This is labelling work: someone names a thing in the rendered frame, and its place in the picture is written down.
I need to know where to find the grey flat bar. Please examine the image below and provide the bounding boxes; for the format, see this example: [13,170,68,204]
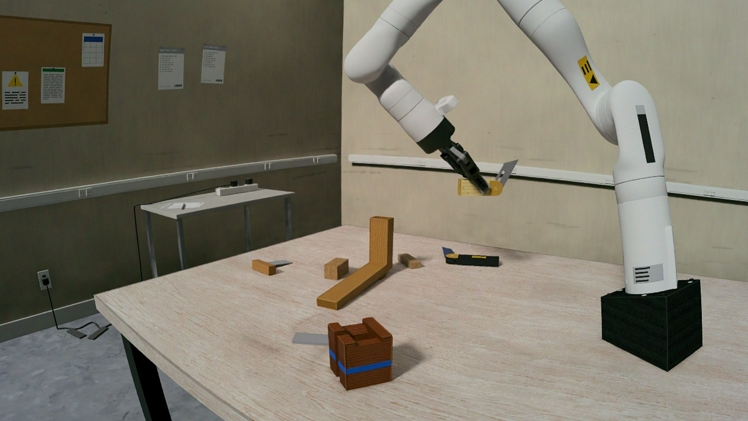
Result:
[292,332,329,346]

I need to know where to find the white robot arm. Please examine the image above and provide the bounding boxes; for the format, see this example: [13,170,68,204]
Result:
[344,0,677,294]

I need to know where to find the black sliding bevel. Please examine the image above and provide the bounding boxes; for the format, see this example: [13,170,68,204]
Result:
[442,247,499,267]

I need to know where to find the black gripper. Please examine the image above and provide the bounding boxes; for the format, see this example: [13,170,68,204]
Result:
[416,117,490,194]

